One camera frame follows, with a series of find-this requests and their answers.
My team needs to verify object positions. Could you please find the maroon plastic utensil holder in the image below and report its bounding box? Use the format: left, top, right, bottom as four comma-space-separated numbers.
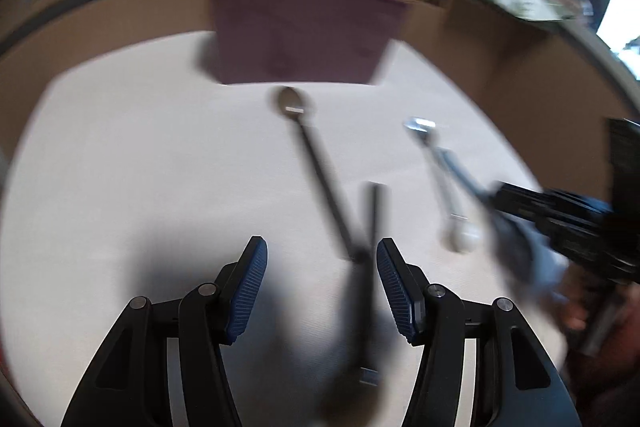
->
208, 0, 414, 86

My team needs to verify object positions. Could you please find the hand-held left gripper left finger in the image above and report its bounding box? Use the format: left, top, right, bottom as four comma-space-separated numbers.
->
60, 235, 269, 427

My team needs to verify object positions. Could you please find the dark metal spoon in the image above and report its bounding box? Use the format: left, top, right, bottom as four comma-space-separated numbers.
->
434, 146, 538, 284

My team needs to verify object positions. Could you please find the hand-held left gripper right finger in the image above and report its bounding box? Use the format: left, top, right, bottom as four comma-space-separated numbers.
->
376, 238, 583, 427

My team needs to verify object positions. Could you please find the large spoon with black handle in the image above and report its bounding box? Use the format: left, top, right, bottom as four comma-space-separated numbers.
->
320, 181, 387, 427

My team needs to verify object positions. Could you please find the metal spoon with white ball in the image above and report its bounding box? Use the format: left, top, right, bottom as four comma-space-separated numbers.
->
403, 116, 482, 254

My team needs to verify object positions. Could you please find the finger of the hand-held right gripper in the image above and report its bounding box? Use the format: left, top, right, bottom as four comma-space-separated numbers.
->
491, 181, 614, 233
542, 219, 640, 286

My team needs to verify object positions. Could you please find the brown spoon with black handle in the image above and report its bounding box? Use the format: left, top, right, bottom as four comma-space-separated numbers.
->
271, 86, 369, 262

